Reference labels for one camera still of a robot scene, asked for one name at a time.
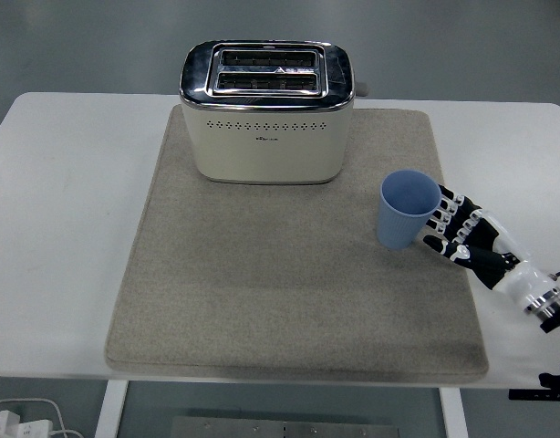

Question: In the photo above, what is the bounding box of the beige fabric mat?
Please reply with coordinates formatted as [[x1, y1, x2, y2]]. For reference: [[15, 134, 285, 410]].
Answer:
[[104, 103, 490, 383]]

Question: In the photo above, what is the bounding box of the grey metal plate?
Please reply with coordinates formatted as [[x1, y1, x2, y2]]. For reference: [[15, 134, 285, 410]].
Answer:
[[170, 415, 402, 438]]

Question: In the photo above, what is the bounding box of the blue ribbed plastic cup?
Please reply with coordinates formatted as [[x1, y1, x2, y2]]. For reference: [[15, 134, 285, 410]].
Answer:
[[376, 169, 442, 252]]

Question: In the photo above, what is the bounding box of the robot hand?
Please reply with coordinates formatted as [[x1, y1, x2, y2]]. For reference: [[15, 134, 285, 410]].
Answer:
[[416, 183, 557, 308]]

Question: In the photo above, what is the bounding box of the white power strip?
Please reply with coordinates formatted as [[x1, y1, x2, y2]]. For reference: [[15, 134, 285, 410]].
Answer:
[[0, 409, 56, 438]]

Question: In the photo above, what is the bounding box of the white table leg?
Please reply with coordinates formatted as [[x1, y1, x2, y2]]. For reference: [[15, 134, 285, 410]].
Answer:
[[93, 379, 130, 438], [437, 386, 471, 438]]

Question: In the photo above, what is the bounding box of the cream toaster with chrome top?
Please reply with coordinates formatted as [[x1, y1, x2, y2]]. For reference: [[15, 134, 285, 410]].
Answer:
[[178, 39, 370, 186]]

